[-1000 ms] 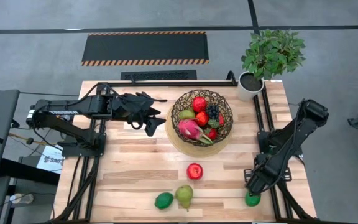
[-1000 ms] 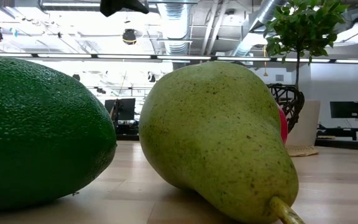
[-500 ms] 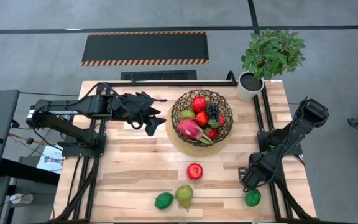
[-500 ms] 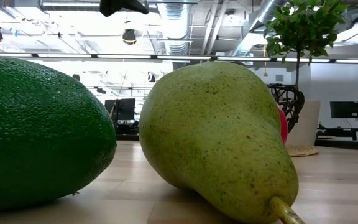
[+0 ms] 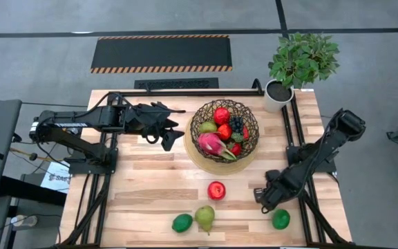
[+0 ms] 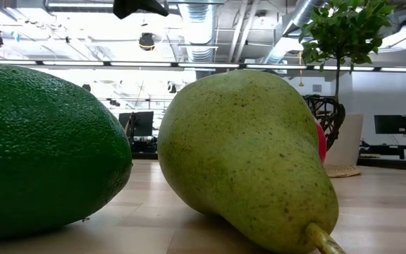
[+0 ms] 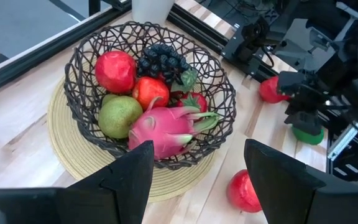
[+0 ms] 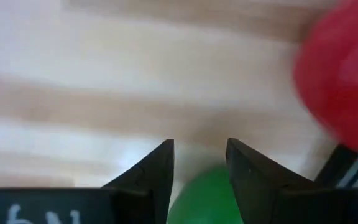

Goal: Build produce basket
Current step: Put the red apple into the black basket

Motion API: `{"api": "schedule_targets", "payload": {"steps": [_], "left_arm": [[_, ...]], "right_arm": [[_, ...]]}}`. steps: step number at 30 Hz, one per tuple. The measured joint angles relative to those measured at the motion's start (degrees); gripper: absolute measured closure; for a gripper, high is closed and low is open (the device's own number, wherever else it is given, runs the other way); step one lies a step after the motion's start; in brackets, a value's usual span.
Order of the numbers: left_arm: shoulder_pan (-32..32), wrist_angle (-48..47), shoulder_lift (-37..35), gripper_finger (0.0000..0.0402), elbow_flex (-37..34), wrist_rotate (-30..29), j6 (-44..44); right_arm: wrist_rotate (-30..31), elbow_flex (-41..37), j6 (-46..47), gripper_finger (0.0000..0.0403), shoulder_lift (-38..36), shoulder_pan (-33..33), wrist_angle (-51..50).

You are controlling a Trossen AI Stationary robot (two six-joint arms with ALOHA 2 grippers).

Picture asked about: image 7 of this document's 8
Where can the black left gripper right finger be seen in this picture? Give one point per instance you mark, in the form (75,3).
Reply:
(291,193)

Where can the black grape bunch with leaf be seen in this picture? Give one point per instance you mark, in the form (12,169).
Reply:
(160,60)

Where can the dark brown woven basket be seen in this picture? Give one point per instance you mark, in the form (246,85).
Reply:
(79,109)

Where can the white plant pot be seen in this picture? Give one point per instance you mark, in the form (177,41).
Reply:
(152,11)

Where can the shiny red apple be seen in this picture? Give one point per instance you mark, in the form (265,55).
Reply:
(149,91)

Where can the black table frame rail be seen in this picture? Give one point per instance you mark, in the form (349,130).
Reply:
(204,34)
(42,51)

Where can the small green pear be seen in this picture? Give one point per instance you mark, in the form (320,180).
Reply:
(118,116)

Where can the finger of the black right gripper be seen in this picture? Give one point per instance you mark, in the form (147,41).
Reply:
(304,121)

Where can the large dark green avocado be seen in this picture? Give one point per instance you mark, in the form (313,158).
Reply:
(309,139)

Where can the round beige woven placemat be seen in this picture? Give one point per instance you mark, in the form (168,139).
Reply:
(73,155)

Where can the pink dragon fruit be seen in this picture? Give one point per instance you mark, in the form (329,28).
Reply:
(160,127)

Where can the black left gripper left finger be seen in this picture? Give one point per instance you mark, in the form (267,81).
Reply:
(104,199)

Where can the red strawberry with green top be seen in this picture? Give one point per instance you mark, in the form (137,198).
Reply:
(197,101)

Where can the red pomegranate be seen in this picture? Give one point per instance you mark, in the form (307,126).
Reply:
(242,193)
(269,90)
(115,71)

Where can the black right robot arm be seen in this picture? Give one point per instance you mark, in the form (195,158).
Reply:
(353,62)

